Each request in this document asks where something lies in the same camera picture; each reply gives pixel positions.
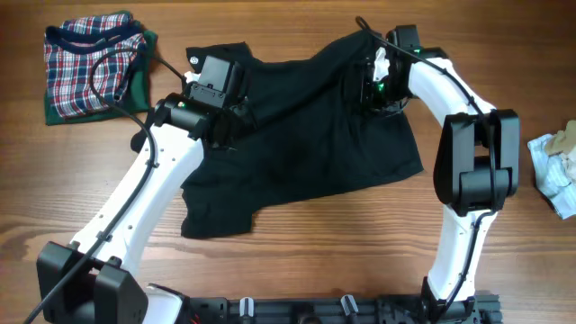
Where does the black t-shirt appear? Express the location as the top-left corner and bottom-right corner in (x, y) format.
(181, 31), (422, 239)

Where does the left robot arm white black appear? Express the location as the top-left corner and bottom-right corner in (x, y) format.
(26, 56), (250, 323)

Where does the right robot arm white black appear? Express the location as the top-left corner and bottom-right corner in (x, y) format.
(355, 17), (520, 323)

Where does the plaid folded shirt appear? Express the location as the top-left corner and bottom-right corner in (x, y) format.
(43, 11), (147, 121)

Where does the crumpled light blue cloth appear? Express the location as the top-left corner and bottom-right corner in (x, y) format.
(527, 134), (575, 220)

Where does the beige crumpled cloth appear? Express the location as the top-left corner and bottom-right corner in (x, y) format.
(544, 120), (576, 156)

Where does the green folded shirt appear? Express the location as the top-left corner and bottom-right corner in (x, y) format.
(44, 18), (158, 126)

